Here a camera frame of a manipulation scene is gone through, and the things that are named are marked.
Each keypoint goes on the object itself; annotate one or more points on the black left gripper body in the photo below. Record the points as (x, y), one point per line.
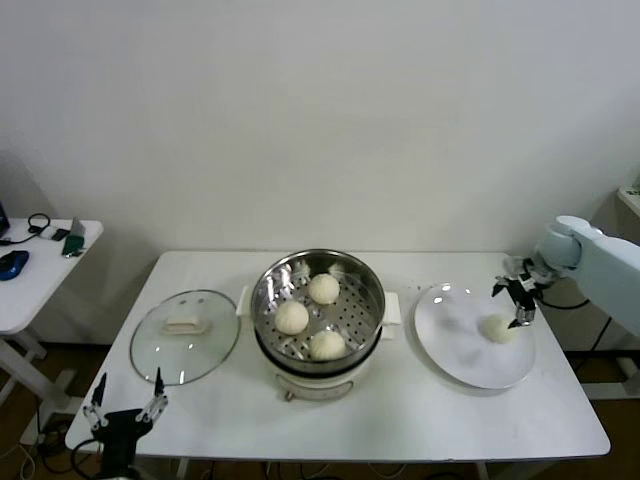
(120, 435)

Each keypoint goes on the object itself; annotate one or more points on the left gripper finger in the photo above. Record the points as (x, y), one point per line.
(159, 385)
(102, 392)

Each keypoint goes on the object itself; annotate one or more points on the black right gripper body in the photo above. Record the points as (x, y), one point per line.
(522, 295)

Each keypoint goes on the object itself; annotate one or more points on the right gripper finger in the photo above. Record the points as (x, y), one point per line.
(501, 284)
(526, 315)

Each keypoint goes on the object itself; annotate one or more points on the white steamed baozi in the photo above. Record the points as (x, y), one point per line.
(291, 317)
(496, 330)
(327, 345)
(325, 288)

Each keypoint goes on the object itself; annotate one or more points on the round glass pot lid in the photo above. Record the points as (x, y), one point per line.
(215, 335)

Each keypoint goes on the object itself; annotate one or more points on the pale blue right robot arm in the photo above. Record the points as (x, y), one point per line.
(600, 260)

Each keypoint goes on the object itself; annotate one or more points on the stainless steel steamer basket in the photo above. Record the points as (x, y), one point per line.
(350, 270)

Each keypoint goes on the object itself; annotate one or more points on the white table leg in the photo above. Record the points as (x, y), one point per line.
(482, 472)
(183, 470)

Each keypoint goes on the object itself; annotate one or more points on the white round plate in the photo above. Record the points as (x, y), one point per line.
(450, 340)

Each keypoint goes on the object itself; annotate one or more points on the white side table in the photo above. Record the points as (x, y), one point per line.
(40, 290)

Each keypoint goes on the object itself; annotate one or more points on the green and grey tool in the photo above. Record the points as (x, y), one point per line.
(74, 244)

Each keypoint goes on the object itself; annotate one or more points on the blue computer mouse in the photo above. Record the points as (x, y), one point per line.
(13, 265)

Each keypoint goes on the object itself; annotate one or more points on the white electric cooking pot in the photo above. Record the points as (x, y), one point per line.
(320, 390)

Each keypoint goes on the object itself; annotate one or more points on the small black phone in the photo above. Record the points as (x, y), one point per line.
(60, 233)

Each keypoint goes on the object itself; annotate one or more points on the small white case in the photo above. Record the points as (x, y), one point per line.
(48, 231)

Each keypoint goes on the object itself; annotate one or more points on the dark laptop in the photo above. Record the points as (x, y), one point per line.
(3, 220)

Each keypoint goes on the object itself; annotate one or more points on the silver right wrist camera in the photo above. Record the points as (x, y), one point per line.
(517, 267)

